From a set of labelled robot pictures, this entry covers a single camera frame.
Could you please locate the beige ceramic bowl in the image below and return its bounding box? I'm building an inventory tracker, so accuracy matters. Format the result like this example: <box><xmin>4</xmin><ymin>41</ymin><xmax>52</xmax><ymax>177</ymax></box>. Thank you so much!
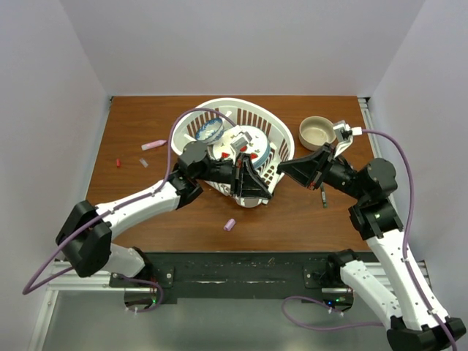
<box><xmin>299</xmin><ymin>116</ymin><xmax>336</xmax><ymax>151</ymax></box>

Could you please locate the purple highlighter cap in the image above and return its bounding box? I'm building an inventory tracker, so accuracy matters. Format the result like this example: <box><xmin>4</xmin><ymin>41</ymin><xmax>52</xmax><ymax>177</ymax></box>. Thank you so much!
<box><xmin>224</xmin><ymin>219</ymin><xmax>236</xmax><ymax>231</ymax></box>

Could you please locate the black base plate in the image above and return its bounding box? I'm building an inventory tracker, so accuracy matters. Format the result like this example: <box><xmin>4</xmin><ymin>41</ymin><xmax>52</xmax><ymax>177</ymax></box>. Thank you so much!
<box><xmin>108</xmin><ymin>251</ymin><xmax>388</xmax><ymax>305</ymax></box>

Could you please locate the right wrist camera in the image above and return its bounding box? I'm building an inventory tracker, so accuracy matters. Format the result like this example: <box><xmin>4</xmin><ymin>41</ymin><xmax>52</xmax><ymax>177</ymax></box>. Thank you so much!
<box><xmin>333</xmin><ymin>121</ymin><xmax>363</xmax><ymax>158</ymax></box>

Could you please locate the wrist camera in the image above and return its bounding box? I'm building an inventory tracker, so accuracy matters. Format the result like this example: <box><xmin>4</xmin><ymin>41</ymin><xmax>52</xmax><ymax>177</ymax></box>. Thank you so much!
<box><xmin>230</xmin><ymin>132</ymin><xmax>252</xmax><ymax>154</ymax></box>
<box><xmin>333</xmin><ymin>121</ymin><xmax>363</xmax><ymax>158</ymax></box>

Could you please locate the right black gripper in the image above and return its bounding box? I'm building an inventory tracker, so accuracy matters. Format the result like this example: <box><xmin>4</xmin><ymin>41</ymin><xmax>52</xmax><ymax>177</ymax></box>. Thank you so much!
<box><xmin>276</xmin><ymin>143</ymin><xmax>366</xmax><ymax>201</ymax></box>

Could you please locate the blue white patterned bowl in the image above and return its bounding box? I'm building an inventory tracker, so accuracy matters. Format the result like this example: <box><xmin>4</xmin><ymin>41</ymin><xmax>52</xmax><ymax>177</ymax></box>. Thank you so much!
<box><xmin>195</xmin><ymin>118</ymin><xmax>224</xmax><ymax>145</ymax></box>

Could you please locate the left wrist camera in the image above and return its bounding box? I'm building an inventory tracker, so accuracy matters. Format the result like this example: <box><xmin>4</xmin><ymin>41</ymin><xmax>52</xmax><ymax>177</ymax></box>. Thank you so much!
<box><xmin>230</xmin><ymin>132</ymin><xmax>252</xmax><ymax>154</ymax></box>

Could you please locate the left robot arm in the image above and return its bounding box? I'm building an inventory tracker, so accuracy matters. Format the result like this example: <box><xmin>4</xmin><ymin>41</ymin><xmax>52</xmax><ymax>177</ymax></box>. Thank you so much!
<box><xmin>56</xmin><ymin>142</ymin><xmax>272</xmax><ymax>287</ymax></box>

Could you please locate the white plastic dish basket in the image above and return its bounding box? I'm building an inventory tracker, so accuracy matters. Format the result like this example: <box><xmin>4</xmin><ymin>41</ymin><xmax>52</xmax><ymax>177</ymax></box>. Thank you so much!
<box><xmin>170</xmin><ymin>98</ymin><xmax>295</xmax><ymax>192</ymax></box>

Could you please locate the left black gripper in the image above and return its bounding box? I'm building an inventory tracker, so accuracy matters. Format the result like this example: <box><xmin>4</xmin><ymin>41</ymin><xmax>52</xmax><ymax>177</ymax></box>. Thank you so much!
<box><xmin>194</xmin><ymin>151</ymin><xmax>272</xmax><ymax>197</ymax></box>

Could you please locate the pink highlighter pen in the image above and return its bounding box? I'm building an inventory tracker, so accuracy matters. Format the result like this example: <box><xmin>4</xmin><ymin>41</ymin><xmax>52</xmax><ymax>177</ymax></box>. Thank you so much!
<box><xmin>141</xmin><ymin>140</ymin><xmax>167</xmax><ymax>151</ymax></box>

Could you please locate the watermelon pattern plate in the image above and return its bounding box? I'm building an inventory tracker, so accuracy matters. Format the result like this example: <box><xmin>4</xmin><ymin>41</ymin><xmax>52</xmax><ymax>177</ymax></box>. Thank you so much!
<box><xmin>211</xmin><ymin>126</ymin><xmax>271</xmax><ymax>169</ymax></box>

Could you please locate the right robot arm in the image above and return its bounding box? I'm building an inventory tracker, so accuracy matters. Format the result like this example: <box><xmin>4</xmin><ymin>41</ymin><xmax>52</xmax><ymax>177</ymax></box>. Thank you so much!
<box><xmin>277</xmin><ymin>144</ymin><xmax>467</xmax><ymax>350</ymax></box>

